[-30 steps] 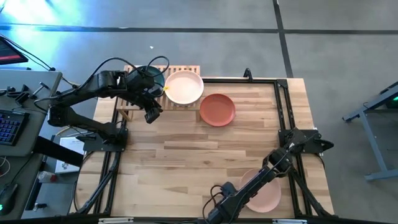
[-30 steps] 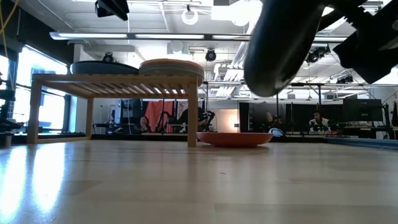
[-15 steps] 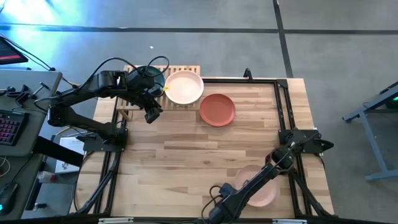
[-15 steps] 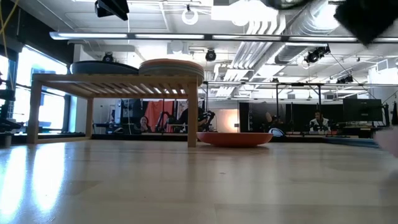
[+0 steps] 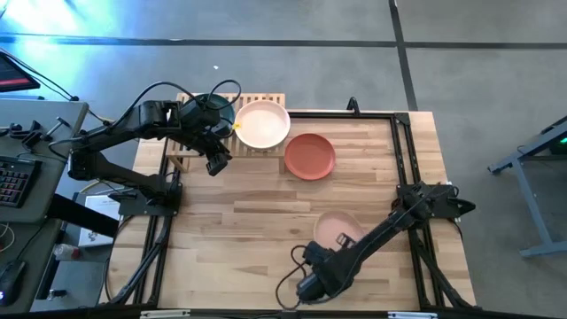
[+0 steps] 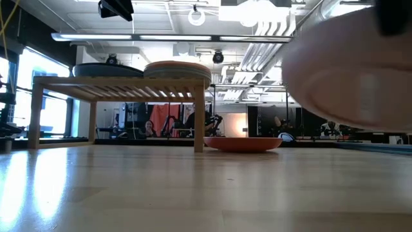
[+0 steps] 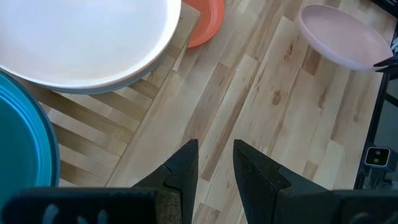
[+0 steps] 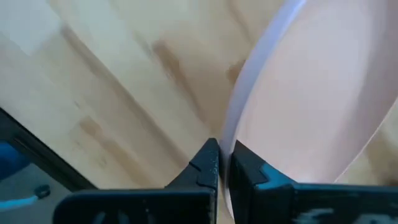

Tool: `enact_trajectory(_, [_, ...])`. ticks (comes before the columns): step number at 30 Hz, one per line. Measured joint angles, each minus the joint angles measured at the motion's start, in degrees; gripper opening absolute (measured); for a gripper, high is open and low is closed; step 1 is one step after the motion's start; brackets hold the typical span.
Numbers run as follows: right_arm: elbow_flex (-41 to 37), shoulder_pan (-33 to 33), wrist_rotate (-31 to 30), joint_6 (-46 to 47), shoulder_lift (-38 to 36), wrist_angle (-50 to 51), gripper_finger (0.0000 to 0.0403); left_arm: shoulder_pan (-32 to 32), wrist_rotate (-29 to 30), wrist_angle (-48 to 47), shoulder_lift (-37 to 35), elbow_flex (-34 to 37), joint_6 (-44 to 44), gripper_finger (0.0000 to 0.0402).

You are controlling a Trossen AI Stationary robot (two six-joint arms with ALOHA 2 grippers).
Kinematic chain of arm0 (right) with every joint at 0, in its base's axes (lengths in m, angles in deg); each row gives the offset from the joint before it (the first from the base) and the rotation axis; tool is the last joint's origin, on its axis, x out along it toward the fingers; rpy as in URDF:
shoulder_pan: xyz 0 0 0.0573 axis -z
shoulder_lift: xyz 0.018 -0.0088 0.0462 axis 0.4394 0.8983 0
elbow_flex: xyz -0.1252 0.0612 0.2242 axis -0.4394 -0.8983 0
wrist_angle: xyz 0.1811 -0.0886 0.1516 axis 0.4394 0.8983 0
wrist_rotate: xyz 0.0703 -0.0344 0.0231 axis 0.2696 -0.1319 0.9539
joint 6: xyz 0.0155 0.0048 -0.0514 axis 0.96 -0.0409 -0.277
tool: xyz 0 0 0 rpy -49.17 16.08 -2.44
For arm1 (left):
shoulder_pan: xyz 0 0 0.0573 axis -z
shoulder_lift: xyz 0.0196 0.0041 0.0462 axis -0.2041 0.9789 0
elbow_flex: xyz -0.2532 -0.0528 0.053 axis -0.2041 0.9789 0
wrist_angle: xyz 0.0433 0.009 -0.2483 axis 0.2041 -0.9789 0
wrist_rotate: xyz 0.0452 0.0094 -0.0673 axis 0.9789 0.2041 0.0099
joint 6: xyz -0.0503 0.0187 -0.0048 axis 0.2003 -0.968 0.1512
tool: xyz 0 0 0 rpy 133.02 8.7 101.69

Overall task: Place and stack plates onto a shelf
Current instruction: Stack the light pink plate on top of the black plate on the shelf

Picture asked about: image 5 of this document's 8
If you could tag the light wooden slatted shelf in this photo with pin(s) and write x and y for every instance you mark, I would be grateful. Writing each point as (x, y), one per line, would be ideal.
(250, 153)

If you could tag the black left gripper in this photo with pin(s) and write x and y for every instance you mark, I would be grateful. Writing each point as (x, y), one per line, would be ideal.
(212, 142)

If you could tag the small plastic bottle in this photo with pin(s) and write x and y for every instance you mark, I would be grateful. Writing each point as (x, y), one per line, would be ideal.
(66, 252)

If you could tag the black desk clamp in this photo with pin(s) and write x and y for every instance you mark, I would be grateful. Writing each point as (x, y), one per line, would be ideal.
(31, 135)

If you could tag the salmon pink plate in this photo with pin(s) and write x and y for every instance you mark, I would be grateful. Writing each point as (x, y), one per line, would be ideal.
(334, 223)

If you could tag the grey metal stand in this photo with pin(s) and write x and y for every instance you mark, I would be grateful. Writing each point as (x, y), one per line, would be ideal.
(531, 208)

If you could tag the white label strip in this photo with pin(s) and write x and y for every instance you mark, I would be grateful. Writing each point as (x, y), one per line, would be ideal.
(164, 313)
(412, 315)

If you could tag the dark green-lit device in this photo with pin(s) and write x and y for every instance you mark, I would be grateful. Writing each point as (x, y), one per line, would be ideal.
(561, 144)

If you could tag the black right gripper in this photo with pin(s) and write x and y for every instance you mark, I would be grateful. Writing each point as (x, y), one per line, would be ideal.
(312, 287)

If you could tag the black desk beam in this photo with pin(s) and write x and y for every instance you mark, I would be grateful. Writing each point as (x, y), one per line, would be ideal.
(80, 215)

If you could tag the grey desk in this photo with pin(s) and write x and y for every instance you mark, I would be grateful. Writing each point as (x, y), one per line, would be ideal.
(53, 186)

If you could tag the black backlit keyboard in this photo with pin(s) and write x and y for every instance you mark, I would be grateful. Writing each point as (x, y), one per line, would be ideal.
(17, 181)

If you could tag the terracotta red plate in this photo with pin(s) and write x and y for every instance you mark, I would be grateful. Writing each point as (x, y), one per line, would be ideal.
(310, 157)

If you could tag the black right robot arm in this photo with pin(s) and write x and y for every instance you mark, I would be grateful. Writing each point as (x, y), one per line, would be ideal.
(381, 230)

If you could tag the black computer mouse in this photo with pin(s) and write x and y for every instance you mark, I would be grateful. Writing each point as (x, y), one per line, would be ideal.
(11, 281)

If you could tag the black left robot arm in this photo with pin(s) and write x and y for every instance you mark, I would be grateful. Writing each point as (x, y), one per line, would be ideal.
(115, 130)

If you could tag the dark teal plate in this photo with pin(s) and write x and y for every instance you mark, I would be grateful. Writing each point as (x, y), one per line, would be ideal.
(227, 119)

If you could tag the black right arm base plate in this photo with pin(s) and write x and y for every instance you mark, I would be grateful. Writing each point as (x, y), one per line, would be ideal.
(460, 207)

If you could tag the cream plate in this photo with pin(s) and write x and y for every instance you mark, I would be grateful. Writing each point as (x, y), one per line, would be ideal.
(262, 124)

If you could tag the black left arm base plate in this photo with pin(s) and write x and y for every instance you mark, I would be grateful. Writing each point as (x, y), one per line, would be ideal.
(133, 206)

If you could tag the white paper booklet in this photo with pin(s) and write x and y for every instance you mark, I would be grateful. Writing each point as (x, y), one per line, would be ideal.
(104, 204)

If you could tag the small yellow tag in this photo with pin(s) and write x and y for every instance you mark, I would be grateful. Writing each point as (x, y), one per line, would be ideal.
(237, 126)

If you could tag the black aluminium table frame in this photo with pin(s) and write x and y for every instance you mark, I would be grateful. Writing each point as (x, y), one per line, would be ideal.
(398, 150)

